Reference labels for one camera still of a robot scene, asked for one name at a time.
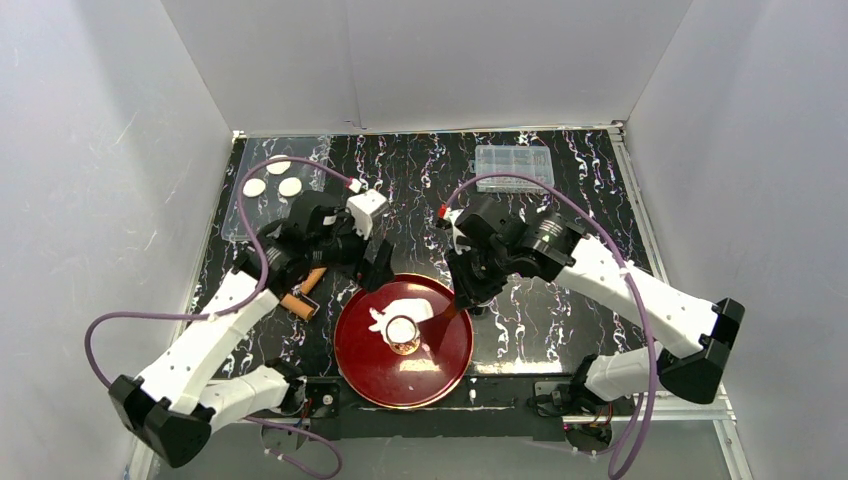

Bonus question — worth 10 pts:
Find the scraper knife orange handle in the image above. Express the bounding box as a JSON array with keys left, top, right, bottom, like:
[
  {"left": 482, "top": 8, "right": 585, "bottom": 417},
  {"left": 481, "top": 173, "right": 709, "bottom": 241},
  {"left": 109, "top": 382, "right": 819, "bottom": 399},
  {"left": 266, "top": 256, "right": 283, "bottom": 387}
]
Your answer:
[{"left": 418, "top": 303, "right": 460, "bottom": 353}]

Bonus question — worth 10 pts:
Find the white dough piece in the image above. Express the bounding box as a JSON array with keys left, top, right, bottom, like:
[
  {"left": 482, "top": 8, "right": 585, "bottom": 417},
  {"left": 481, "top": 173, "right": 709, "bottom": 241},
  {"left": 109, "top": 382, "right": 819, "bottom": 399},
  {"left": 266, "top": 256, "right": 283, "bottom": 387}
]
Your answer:
[{"left": 368, "top": 298, "right": 434, "bottom": 345}]

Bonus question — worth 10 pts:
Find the wooden rolling pin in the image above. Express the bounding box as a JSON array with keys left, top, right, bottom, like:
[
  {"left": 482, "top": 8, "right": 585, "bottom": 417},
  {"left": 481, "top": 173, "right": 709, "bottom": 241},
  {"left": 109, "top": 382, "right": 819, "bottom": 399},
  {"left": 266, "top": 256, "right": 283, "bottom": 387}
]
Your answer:
[{"left": 280, "top": 267, "right": 327, "bottom": 321}]

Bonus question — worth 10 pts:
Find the metal ring cutter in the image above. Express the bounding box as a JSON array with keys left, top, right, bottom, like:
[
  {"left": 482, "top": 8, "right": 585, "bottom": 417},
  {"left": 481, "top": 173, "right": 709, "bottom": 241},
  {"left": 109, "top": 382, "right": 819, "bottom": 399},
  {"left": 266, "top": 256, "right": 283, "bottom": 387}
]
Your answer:
[{"left": 469, "top": 298, "right": 498, "bottom": 316}]

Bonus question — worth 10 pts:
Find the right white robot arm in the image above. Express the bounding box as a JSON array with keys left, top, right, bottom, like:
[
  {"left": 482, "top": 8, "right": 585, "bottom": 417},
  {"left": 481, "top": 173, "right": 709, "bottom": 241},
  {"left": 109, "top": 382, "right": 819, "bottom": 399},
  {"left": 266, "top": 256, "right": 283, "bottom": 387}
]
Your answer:
[{"left": 438, "top": 198, "right": 745, "bottom": 404}]

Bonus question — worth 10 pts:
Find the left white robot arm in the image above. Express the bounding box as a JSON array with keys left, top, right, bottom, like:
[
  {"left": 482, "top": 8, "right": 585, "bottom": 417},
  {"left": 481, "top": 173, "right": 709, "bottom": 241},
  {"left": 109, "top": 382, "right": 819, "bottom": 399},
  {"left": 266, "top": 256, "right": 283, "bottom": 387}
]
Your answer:
[{"left": 108, "top": 190, "right": 395, "bottom": 468}]

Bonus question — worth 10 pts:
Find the white dough disc right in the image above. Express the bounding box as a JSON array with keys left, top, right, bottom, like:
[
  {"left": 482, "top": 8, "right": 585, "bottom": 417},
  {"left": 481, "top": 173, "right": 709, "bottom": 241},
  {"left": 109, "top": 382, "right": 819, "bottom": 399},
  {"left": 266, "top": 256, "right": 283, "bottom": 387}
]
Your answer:
[{"left": 278, "top": 177, "right": 303, "bottom": 198}]

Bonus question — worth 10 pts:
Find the white dough disc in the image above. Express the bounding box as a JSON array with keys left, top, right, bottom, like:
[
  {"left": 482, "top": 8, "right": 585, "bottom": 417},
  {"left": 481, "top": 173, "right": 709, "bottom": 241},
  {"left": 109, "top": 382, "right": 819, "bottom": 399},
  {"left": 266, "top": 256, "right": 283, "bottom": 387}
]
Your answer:
[
  {"left": 242, "top": 178, "right": 266, "bottom": 198},
  {"left": 278, "top": 177, "right": 303, "bottom": 198},
  {"left": 266, "top": 154, "right": 291, "bottom": 175}
]

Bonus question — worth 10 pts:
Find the cut round dough wrapper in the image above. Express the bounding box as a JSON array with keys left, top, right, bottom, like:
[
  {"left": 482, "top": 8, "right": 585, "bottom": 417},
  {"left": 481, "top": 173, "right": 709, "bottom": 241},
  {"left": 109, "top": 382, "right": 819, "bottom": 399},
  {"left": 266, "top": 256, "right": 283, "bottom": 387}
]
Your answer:
[{"left": 385, "top": 315, "right": 419, "bottom": 344}]

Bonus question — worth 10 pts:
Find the white dough disc top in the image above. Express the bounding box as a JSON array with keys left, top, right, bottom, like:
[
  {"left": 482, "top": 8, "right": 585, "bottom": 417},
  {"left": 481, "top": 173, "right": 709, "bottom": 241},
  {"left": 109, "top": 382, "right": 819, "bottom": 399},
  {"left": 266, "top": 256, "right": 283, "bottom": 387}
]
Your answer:
[{"left": 266, "top": 154, "right": 291, "bottom": 175}]

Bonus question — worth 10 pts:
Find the white dough disc left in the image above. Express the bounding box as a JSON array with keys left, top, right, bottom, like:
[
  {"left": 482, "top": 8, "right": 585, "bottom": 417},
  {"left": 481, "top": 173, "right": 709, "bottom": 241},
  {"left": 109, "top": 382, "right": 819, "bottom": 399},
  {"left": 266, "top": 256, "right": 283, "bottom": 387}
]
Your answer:
[{"left": 242, "top": 178, "right": 266, "bottom": 198}]

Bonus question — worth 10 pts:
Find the clear plastic tray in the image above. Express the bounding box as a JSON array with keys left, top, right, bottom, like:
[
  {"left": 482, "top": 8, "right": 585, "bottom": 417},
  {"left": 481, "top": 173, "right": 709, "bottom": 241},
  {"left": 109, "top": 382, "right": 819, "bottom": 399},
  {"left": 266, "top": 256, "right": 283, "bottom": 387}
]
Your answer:
[{"left": 220, "top": 135, "right": 330, "bottom": 242}]

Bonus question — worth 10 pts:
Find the round red tray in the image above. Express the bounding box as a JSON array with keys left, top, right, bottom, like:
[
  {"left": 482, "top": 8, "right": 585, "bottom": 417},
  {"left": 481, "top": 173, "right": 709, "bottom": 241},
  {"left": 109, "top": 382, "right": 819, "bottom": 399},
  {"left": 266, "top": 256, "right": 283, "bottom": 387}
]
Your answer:
[{"left": 333, "top": 273, "right": 474, "bottom": 409}]

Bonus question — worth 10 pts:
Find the clear compartment storage box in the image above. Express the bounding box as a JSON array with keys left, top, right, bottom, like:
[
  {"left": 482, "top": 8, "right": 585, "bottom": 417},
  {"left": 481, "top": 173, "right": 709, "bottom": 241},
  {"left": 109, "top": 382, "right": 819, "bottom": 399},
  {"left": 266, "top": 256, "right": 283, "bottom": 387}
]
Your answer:
[{"left": 473, "top": 145, "right": 555, "bottom": 194}]

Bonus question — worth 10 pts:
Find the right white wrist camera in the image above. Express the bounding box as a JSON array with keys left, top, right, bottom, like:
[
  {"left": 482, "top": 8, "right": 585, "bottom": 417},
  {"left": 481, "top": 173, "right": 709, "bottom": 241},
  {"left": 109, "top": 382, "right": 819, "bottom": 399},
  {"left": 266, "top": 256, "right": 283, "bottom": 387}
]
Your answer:
[{"left": 436, "top": 204, "right": 471, "bottom": 255}]

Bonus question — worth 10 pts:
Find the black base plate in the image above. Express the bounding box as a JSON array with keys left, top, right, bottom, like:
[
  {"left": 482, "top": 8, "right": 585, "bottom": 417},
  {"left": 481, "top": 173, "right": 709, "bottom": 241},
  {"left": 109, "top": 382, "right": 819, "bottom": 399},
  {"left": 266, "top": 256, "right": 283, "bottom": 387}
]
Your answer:
[{"left": 241, "top": 374, "right": 631, "bottom": 444}]

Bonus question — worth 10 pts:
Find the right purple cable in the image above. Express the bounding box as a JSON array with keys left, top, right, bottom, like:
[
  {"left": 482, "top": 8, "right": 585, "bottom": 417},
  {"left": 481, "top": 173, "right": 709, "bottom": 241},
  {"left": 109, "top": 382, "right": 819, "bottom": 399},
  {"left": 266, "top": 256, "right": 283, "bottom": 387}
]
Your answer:
[{"left": 442, "top": 173, "right": 660, "bottom": 480}]

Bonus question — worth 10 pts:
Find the aluminium frame rail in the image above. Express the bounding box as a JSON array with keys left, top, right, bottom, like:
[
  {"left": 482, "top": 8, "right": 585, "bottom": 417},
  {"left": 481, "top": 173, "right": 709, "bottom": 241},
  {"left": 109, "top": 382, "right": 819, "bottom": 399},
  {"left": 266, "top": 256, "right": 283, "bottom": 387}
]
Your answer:
[{"left": 123, "top": 377, "right": 737, "bottom": 480}]

